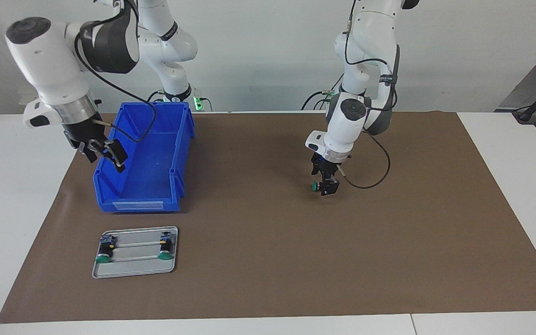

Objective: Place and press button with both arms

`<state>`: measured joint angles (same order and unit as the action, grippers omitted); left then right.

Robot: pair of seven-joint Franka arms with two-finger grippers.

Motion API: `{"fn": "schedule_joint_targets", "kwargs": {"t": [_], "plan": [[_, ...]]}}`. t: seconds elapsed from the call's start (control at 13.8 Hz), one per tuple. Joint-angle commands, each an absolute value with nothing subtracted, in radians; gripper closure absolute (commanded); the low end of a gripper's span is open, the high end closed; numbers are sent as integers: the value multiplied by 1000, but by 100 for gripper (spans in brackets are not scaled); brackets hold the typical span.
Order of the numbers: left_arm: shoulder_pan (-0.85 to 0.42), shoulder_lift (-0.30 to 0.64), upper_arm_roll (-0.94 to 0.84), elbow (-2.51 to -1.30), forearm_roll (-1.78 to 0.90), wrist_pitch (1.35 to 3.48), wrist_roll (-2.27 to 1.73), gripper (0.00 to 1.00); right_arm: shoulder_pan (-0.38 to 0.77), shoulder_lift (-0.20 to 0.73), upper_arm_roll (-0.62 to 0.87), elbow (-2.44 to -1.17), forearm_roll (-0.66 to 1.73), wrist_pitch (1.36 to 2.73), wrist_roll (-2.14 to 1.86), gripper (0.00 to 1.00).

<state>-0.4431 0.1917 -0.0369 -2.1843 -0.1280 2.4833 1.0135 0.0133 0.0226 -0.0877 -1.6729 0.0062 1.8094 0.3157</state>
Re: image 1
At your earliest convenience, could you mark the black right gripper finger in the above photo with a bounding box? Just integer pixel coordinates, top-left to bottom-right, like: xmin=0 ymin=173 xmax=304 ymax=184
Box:
xmin=78 ymin=140 xmax=99 ymax=163
xmin=109 ymin=139 xmax=127 ymax=174

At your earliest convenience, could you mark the blue plastic storage bin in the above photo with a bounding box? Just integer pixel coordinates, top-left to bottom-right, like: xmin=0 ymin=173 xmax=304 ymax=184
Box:
xmin=93 ymin=101 xmax=196 ymax=214

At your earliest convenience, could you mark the brown paper table mat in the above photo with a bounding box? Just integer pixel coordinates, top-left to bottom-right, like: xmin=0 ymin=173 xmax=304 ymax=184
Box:
xmin=0 ymin=111 xmax=536 ymax=324

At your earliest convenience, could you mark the silver metal tray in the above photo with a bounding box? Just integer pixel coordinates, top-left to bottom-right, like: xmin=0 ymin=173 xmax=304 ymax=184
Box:
xmin=92 ymin=226 xmax=179 ymax=279

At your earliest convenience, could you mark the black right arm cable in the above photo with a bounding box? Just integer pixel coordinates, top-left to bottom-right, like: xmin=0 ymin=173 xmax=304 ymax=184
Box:
xmin=74 ymin=19 xmax=158 ymax=144

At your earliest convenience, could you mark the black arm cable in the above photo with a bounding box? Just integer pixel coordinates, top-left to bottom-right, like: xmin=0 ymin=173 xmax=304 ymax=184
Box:
xmin=338 ymin=0 xmax=399 ymax=190
xmin=74 ymin=19 xmax=158 ymax=144

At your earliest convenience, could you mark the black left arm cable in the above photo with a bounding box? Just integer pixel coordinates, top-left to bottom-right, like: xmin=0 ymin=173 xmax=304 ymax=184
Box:
xmin=338 ymin=0 xmax=399 ymax=190

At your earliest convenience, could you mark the black base cable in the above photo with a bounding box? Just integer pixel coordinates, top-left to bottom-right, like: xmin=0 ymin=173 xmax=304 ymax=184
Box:
xmin=301 ymin=74 xmax=343 ymax=111
xmin=146 ymin=90 xmax=213 ymax=112

